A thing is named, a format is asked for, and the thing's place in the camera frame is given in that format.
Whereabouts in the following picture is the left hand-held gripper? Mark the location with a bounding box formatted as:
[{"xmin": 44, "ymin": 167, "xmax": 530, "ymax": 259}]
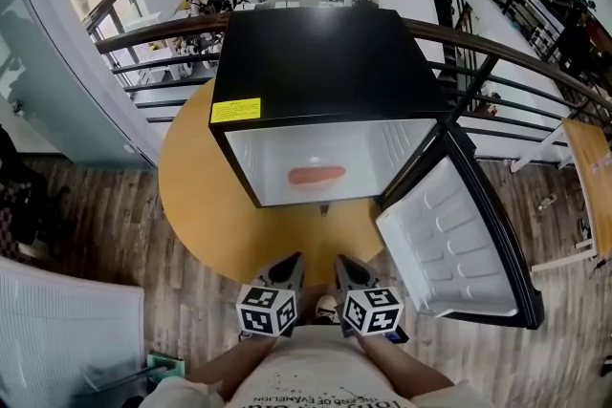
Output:
[{"xmin": 234, "ymin": 251, "xmax": 308, "ymax": 339}]

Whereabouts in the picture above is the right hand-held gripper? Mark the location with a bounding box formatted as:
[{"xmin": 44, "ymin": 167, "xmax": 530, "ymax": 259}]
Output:
[{"xmin": 336, "ymin": 253, "xmax": 409, "ymax": 346}]

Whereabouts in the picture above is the white plate of food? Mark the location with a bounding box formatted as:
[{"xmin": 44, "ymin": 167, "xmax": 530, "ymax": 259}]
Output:
[{"xmin": 281, "ymin": 156, "xmax": 351, "ymax": 193}]

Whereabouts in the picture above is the black mini fridge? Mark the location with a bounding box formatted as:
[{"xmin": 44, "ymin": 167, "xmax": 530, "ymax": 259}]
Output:
[{"xmin": 208, "ymin": 6, "xmax": 546, "ymax": 332}]

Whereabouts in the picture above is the person's right forearm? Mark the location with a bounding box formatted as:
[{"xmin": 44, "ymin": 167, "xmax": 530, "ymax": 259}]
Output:
[{"xmin": 356, "ymin": 333, "xmax": 456, "ymax": 393}]

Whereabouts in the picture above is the person's left forearm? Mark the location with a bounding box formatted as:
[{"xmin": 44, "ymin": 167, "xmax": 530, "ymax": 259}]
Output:
[{"xmin": 185, "ymin": 333, "xmax": 276, "ymax": 400}]

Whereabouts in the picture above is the person's white shoe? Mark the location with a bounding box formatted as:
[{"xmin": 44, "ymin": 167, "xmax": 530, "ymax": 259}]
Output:
[{"xmin": 314, "ymin": 294, "xmax": 341, "ymax": 322}]

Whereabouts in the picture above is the person's white printed t-shirt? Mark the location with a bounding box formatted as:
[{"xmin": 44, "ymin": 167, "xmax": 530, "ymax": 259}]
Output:
[{"xmin": 141, "ymin": 323, "xmax": 485, "ymax": 408}]

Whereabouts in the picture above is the green plastic box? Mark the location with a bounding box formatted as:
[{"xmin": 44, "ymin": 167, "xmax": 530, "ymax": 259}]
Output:
[{"xmin": 144, "ymin": 351, "xmax": 186, "ymax": 384}]

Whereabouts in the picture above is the yellow warning sticker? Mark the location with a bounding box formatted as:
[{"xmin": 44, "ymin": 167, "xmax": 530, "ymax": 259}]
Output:
[{"xmin": 210, "ymin": 97, "xmax": 263, "ymax": 124}]

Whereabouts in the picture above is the white ribbed panel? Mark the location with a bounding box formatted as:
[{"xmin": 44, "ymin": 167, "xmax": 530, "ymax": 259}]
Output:
[{"xmin": 0, "ymin": 254, "xmax": 146, "ymax": 408}]

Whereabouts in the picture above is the wooden desk with white legs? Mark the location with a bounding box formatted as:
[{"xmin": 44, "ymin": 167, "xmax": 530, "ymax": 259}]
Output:
[{"xmin": 509, "ymin": 117, "xmax": 612, "ymax": 274}]

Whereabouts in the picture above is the black chair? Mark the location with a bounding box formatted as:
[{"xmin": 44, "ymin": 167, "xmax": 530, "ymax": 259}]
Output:
[{"xmin": 0, "ymin": 123, "xmax": 66, "ymax": 260}]

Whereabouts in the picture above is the dark curved balcony railing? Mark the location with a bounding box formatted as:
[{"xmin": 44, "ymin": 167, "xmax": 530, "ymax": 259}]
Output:
[{"xmin": 94, "ymin": 11, "xmax": 612, "ymax": 169}]

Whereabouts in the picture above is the black cable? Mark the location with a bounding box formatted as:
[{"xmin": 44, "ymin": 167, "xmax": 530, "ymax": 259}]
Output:
[{"xmin": 576, "ymin": 214, "xmax": 612, "ymax": 283}]

